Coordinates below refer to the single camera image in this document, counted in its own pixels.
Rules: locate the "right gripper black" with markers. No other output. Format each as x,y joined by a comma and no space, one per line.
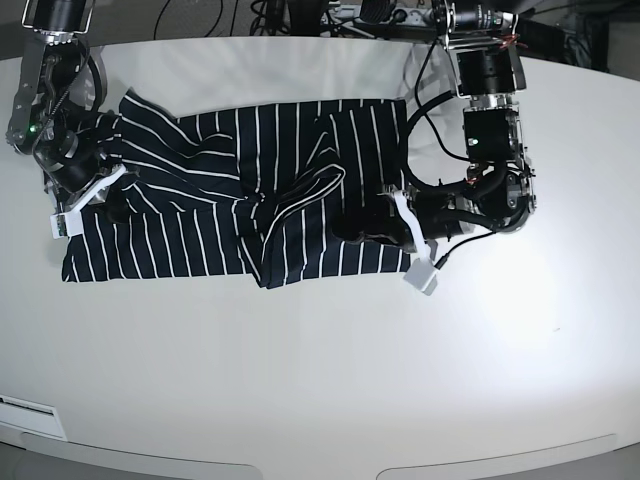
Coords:
75,162

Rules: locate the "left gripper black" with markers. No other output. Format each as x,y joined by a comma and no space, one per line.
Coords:
442,214

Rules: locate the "navy white striped T-shirt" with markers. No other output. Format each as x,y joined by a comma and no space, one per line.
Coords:
252,190

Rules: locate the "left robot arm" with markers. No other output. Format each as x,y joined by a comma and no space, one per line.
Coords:
497,192

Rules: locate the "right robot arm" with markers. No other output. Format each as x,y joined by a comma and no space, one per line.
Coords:
56,117

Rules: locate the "white power strip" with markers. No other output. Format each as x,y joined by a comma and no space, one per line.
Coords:
413,17

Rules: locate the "white label on table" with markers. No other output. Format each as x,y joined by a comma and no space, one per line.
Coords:
33,418

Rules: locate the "black box behind table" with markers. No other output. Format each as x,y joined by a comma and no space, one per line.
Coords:
539,39

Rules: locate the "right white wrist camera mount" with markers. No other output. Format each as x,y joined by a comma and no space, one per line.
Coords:
66,221

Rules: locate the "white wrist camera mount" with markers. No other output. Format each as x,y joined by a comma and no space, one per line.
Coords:
66,221
422,273

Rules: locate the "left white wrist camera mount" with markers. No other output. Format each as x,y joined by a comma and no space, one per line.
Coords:
422,273

